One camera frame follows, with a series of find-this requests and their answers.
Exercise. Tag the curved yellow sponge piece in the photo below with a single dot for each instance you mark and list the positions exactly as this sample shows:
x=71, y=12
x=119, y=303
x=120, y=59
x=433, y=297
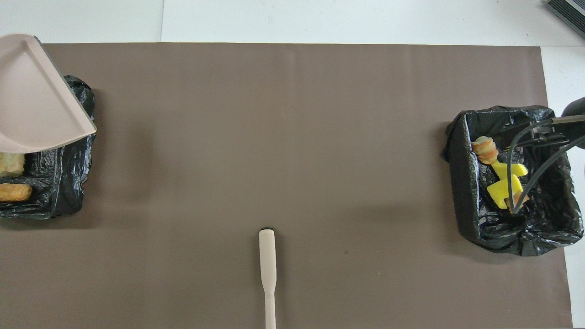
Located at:
x=502, y=170

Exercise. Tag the dark ribbed object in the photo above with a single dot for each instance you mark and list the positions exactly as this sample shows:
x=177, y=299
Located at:
x=569, y=11

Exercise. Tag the yellow sponge with green pad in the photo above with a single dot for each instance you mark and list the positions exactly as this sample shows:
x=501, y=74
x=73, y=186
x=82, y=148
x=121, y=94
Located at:
x=500, y=189

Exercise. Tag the orange striped sponge chunk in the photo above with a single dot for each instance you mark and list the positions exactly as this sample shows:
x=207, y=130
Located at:
x=518, y=198

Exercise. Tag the brown table mat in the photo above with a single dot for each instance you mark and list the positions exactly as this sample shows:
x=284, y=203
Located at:
x=320, y=137

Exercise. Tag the beige layered sponge chunk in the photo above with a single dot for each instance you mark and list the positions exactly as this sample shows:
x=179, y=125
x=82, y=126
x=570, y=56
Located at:
x=484, y=150

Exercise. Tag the beige plastic dustpan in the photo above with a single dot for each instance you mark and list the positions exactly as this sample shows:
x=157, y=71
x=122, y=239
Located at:
x=36, y=100

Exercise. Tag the black bag lined bin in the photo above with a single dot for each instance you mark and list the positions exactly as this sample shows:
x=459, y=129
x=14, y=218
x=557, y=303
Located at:
x=548, y=228
x=64, y=173

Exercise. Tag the pale beige sponge chunk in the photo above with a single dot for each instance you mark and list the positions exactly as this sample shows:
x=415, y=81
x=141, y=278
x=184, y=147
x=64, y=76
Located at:
x=11, y=163

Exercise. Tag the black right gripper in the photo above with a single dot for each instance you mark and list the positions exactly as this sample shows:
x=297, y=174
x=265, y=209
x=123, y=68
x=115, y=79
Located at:
x=555, y=132

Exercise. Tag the brown oval bread-like chunk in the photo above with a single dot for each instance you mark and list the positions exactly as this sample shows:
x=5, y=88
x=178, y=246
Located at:
x=13, y=192

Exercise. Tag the beige hand brush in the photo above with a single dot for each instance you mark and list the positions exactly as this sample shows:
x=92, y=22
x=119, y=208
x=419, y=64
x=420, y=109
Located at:
x=268, y=269

